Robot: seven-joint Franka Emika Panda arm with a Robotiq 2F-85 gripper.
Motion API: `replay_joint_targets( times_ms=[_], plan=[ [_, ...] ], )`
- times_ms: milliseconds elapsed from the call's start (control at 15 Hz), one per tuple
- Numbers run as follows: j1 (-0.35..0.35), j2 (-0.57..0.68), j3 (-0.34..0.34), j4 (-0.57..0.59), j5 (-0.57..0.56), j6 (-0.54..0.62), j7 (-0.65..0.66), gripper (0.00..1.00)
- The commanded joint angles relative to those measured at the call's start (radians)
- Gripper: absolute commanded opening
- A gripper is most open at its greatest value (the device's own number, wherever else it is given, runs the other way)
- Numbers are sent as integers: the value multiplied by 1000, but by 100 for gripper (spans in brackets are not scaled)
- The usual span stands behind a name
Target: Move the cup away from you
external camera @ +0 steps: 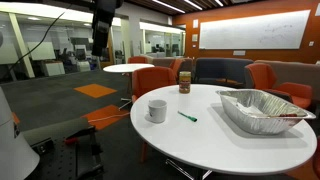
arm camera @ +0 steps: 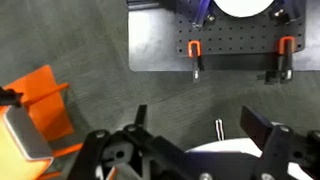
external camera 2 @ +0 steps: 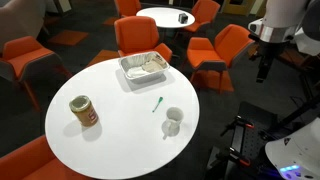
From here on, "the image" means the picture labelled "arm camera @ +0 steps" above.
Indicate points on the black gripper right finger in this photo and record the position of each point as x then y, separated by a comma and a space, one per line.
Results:
256, 126

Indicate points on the orange armchair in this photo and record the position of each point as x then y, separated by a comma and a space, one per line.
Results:
32, 115

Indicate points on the white round table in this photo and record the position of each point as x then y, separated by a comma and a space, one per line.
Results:
247, 146

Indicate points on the orange clamp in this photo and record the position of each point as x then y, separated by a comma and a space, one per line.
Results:
195, 54
283, 70

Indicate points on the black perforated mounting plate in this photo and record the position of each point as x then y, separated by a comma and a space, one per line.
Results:
159, 32

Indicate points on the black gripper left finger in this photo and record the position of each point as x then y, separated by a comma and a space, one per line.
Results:
140, 119

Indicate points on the right orange clamp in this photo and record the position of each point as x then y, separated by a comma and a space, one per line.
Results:
283, 70

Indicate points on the left orange clamp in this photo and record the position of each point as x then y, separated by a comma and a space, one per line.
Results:
195, 54

